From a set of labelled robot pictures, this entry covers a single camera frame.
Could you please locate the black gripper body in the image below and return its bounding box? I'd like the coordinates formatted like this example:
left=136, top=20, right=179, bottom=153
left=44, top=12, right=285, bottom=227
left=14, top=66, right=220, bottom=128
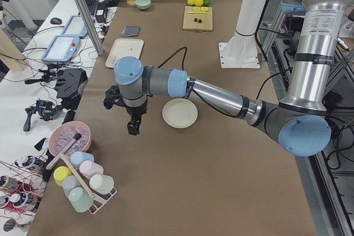
left=126, top=103, right=147, bottom=124

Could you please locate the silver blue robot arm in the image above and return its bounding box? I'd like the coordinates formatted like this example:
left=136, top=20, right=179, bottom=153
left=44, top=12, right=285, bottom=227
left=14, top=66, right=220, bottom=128
left=105, top=0, right=353, bottom=156

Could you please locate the cream rabbit tray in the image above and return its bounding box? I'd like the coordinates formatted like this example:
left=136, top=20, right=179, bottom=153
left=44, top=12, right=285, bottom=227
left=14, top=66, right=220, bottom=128
left=105, top=38, right=144, bottom=69

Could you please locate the round cream plate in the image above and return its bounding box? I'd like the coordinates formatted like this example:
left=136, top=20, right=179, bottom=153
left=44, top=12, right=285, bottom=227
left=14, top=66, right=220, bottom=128
left=162, top=98, right=198, bottom=129

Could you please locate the metal muddler black tip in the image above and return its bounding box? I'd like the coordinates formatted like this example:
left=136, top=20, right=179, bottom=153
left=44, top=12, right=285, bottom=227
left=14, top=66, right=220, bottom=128
left=45, top=133, right=82, bottom=170

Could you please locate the pink cup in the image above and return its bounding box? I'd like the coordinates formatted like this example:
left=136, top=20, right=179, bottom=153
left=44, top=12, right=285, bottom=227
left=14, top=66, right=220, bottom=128
left=79, top=160, right=104, bottom=180

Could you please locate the blue cup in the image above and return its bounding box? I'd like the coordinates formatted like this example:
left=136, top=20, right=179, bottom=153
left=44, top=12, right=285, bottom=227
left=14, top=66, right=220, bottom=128
left=70, top=151, right=95, bottom=169

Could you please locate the white cup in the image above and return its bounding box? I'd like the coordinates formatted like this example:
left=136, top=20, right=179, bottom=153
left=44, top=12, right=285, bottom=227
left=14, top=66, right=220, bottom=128
left=89, top=174, right=114, bottom=195

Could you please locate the black device stand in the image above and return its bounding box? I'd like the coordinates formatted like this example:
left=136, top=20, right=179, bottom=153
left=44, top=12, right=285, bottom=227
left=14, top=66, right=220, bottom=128
left=54, top=68, right=88, bottom=110

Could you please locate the pink bowl of ice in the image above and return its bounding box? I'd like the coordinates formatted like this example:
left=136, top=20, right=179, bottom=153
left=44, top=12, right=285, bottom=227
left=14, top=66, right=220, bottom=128
left=49, top=121, right=91, bottom=156

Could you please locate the grey folded cloth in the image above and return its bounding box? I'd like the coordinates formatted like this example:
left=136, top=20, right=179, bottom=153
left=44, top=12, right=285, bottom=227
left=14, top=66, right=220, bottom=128
left=122, top=25, right=140, bottom=37

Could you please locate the white cup rack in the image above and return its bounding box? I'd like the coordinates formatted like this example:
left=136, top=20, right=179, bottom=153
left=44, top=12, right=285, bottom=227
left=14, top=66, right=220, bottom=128
left=87, top=180, right=118, bottom=214

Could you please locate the grey cup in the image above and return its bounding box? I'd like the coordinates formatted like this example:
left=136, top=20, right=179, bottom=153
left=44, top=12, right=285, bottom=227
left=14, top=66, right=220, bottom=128
left=62, top=175, right=81, bottom=198

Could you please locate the yellow cup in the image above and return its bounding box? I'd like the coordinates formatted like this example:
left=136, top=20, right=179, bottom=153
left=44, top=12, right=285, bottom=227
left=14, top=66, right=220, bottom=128
left=53, top=166, right=72, bottom=186

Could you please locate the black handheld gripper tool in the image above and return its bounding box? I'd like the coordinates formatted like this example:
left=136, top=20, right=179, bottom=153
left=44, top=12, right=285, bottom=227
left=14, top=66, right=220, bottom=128
left=23, top=99, right=60, bottom=132

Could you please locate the mint green cup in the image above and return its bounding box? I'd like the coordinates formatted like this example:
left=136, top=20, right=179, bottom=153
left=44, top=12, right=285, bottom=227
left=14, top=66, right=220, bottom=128
left=68, top=187, right=93, bottom=213

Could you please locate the blue teach pendant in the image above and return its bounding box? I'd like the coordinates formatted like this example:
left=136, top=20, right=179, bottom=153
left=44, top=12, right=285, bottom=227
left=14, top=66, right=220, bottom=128
left=61, top=15, right=88, bottom=39
left=41, top=35, right=80, bottom=62

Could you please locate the mint green bowl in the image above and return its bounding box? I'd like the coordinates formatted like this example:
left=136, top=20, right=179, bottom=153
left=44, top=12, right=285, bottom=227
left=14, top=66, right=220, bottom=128
left=136, top=0, right=151, bottom=11

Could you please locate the bamboo cutting board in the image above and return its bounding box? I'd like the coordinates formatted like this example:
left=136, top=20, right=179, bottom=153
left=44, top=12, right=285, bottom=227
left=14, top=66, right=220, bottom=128
left=182, top=6, right=214, bottom=32

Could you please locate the yellow plastic knife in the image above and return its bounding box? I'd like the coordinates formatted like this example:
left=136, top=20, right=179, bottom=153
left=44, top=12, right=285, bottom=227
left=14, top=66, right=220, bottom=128
left=187, top=11, right=208, bottom=14

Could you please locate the black computer mouse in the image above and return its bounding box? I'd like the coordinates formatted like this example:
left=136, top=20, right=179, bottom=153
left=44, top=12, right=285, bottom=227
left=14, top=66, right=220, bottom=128
left=50, top=17, right=63, bottom=25

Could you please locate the black keyboard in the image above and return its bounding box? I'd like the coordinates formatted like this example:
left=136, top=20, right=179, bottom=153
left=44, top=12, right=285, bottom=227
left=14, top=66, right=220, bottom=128
left=85, top=0, right=97, bottom=15

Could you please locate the yellow lemon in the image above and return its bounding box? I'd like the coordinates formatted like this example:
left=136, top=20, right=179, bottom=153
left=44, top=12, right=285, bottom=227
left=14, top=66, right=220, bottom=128
left=194, top=0, right=204, bottom=7
left=187, top=0, right=195, bottom=6

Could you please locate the green lime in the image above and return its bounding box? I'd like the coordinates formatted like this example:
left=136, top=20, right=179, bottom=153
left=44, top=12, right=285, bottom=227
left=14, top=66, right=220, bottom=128
left=203, top=0, right=210, bottom=7

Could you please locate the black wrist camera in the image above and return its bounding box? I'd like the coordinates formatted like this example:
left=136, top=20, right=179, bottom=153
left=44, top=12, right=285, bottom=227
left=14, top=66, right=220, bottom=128
left=103, top=85, right=121, bottom=109

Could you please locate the wooden rack handle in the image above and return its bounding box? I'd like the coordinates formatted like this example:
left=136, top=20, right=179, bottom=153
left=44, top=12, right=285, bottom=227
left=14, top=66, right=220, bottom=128
left=60, top=155, right=95, bottom=199

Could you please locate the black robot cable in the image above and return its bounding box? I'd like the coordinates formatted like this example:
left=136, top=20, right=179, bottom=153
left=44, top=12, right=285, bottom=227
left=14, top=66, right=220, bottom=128
left=157, top=46, right=189, bottom=69

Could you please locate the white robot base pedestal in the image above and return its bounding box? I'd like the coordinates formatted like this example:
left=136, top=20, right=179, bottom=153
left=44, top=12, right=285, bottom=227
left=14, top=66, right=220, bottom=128
left=219, top=0, right=266, bottom=69

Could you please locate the aluminium frame post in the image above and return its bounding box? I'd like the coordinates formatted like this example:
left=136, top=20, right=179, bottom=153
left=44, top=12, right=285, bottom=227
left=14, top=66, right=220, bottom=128
left=74, top=0, right=103, bottom=56

